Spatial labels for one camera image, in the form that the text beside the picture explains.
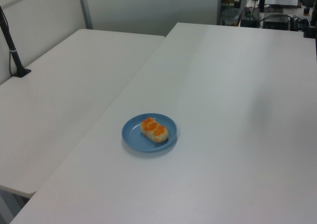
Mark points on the bread roll with orange topping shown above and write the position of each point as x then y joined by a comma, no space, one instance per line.
154,129

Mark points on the blue oval plastic plate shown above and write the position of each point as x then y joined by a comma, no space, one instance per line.
135,137

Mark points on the clear glass jar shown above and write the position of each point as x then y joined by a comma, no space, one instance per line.
230,17

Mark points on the black equipment box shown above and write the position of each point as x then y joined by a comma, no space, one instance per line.
250,20

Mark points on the grey metal partition post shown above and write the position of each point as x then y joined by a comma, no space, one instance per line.
85,8

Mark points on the black camera pole with base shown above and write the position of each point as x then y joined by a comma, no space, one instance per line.
15,58

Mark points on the black camera on mount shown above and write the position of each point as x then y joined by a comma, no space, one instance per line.
310,28

